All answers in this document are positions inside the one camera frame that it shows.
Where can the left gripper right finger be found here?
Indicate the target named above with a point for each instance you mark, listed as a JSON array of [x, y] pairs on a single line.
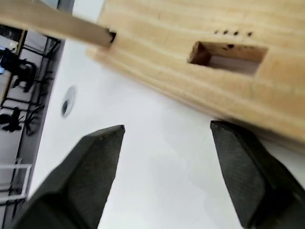
[[250, 176]]

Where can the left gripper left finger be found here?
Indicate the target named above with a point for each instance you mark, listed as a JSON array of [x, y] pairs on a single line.
[[78, 181]]

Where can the black office chair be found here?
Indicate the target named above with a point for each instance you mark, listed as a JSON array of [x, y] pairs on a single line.
[[16, 119], [22, 74]]

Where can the wooden leg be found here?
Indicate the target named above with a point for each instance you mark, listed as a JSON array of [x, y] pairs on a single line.
[[54, 21]]

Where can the wooden seat board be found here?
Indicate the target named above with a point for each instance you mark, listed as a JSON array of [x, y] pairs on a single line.
[[202, 71]]

